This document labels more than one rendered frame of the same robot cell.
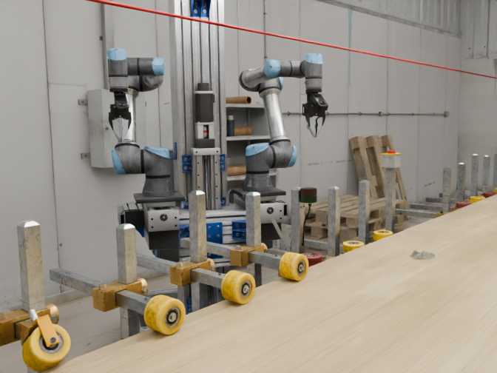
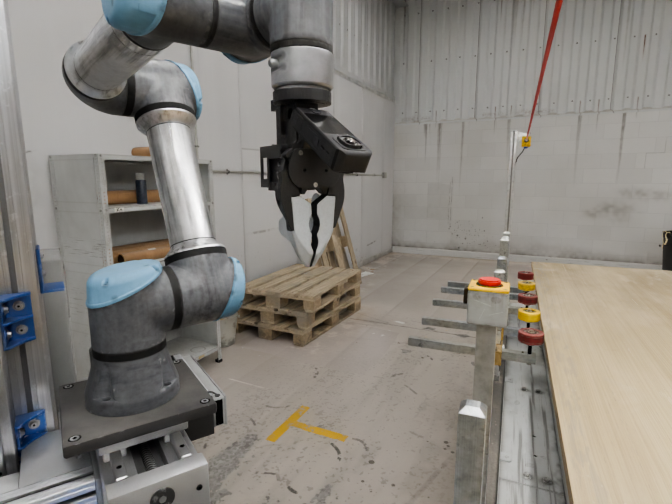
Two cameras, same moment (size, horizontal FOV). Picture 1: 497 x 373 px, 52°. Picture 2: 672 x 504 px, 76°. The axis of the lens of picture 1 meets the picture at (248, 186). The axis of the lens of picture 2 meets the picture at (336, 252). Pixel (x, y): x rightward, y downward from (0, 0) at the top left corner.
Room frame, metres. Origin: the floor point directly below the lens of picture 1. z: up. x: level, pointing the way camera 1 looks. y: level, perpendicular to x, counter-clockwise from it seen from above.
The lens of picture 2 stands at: (1.78, -0.17, 1.41)
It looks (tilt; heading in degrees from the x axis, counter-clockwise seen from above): 10 degrees down; 342
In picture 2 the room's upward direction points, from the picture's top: straight up
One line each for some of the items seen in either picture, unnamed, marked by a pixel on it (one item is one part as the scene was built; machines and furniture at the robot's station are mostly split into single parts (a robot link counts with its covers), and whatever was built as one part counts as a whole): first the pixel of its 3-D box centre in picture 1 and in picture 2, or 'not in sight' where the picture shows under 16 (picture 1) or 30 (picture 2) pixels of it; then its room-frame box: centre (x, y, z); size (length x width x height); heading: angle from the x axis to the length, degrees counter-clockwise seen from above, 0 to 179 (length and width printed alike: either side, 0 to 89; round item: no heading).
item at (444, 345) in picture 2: (429, 215); (468, 349); (3.00, -1.07, 0.81); 0.44 x 0.03 x 0.04; 49
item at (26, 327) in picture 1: (41, 336); not in sight; (0.99, 0.42, 0.95); 0.10 x 0.04 x 0.10; 49
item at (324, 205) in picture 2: (316, 126); (312, 228); (2.31, -0.31, 1.35); 0.06 x 0.03 x 0.09; 16
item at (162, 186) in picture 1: (157, 184); not in sight; (2.42, 0.43, 1.09); 0.15 x 0.15 x 0.10
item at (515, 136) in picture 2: not in sight; (515, 213); (3.94, -2.05, 1.20); 0.15 x 0.12 x 1.00; 139
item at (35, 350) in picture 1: (46, 347); not in sight; (0.98, 0.41, 0.93); 0.09 x 0.08 x 0.09; 49
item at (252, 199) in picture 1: (254, 263); not in sight; (1.66, -0.01, 0.91); 0.04 x 0.04 x 0.48; 49
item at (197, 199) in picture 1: (199, 271); not in sight; (1.47, 0.15, 0.94); 0.04 x 0.04 x 0.48; 49
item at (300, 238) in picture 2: (310, 126); (291, 229); (2.31, -0.28, 1.35); 0.06 x 0.03 x 0.09; 16
